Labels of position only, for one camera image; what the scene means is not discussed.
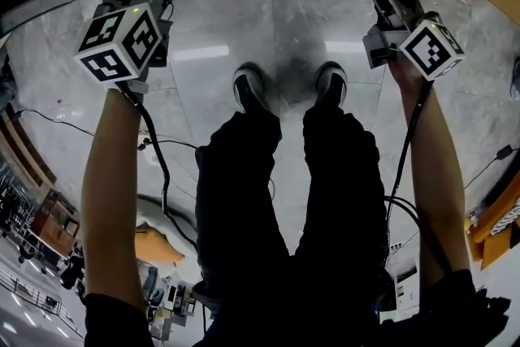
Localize wooden floor step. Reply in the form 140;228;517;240
0;108;57;189

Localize person's right shoe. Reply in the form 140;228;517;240
314;60;349;107

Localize orange cushion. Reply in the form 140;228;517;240
134;228;186;265

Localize thin black floor cable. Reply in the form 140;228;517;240
15;107;200;150

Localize person's shoe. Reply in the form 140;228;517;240
314;60;349;107
232;62;280;117

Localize person's left shoe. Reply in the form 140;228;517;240
232;62;280;117

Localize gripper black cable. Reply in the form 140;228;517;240
383;80;453;278
116;81;201;254

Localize white beanbag seat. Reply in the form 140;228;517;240
136;193;201;282

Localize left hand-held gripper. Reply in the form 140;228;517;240
73;0;186;94

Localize person's black trousers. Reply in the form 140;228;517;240
193;104;394;347

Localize brown wooden cabinet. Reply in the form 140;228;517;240
31;189;81;258

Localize black cable with adapter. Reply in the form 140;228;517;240
462;144;520;193

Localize metal railing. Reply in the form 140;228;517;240
0;267;79;335

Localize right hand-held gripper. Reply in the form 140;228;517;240
359;0;466;81

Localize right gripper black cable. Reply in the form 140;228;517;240
383;80;453;278

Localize person's right forearm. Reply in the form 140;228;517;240
388;52;466;285

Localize person's dark shirt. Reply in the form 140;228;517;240
84;268;511;347

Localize orange seat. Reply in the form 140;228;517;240
466;173;520;271

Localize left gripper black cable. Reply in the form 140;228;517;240
116;81;201;254

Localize person's left forearm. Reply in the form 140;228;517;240
80;87;148;314

